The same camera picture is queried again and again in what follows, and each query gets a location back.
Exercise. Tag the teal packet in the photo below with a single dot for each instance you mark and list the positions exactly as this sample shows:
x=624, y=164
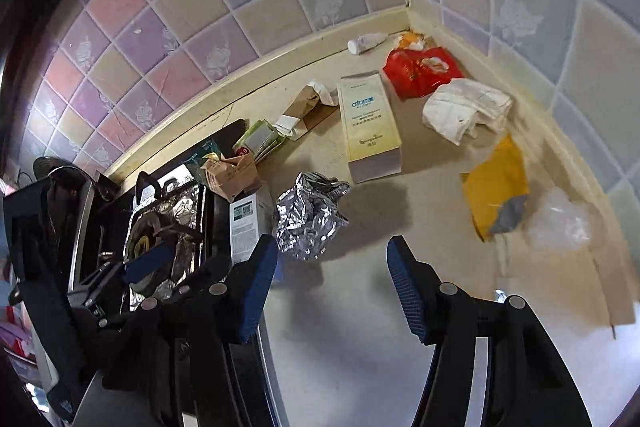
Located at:
x=200, y=154

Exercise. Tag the small brown carton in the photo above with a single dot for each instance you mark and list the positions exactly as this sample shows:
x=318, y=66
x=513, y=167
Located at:
x=230, y=174

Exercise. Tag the black round object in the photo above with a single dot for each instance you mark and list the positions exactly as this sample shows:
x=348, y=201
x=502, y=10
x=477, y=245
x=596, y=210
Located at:
x=50, y=167

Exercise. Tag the stove burner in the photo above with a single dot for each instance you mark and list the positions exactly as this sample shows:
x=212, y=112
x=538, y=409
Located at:
x=150, y=232

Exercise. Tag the brown paper bag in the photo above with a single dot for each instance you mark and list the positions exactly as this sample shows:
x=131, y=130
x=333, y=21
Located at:
x=302, y=109

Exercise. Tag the white crumpled paper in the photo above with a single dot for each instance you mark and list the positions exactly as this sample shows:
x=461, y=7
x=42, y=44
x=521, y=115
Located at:
x=465, y=109

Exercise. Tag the aluminium foil stove liner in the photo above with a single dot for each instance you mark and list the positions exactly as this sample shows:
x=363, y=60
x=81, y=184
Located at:
x=185, y=207

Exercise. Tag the silver foil bag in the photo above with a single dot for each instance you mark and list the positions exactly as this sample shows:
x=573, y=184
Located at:
x=310, y=217

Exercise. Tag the red plastic bag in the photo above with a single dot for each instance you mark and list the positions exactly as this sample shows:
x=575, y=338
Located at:
x=420, y=69

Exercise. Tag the green packets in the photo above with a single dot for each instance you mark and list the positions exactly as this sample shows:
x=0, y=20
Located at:
x=257, y=139

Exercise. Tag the small white plastic bottle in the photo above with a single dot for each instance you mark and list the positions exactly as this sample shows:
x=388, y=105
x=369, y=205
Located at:
x=367, y=42

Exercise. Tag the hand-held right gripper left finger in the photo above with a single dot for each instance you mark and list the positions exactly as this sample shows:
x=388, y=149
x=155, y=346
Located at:
x=257, y=292

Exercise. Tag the small white box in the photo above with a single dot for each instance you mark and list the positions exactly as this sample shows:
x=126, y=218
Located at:
x=246, y=222

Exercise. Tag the tall cream carton box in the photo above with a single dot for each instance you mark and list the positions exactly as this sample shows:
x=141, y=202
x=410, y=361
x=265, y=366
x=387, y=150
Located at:
x=370, y=127

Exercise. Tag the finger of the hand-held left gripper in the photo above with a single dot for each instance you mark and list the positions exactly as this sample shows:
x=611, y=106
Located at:
x=147, y=264

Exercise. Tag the black gas stove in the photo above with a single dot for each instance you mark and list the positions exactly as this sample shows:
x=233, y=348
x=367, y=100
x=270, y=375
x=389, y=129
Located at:
x=217, y=227

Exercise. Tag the yellow snack packet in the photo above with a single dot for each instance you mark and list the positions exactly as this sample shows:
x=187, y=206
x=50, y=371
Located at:
x=497, y=187

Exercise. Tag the orange and white wrapper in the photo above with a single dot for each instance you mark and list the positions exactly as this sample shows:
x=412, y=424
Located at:
x=412, y=41

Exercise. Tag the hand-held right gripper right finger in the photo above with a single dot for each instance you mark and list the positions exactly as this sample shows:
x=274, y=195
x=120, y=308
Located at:
x=404, y=287

